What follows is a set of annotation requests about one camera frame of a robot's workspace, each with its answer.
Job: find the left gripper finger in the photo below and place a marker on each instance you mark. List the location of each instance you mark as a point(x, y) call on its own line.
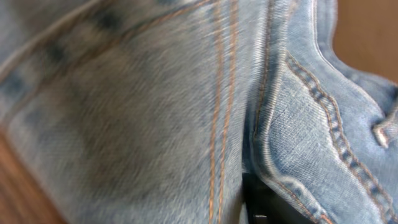
point(264, 206)

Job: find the light blue denim jeans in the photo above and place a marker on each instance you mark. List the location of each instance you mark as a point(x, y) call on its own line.
point(151, 111)

